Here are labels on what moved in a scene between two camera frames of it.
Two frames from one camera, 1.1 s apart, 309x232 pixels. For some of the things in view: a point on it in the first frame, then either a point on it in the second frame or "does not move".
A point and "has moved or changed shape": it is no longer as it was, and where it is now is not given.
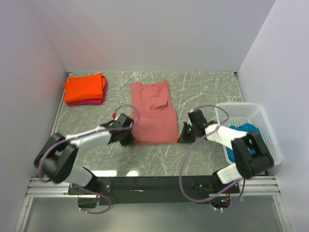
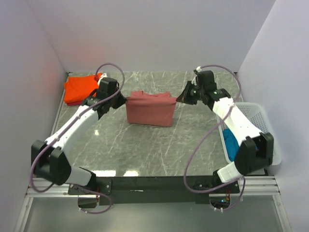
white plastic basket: (230, 114) does not move
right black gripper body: (189, 135) → (193, 93)
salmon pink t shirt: (154, 115) has moved or changed shape
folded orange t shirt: (85, 88) does not move
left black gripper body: (127, 137) → (117, 100)
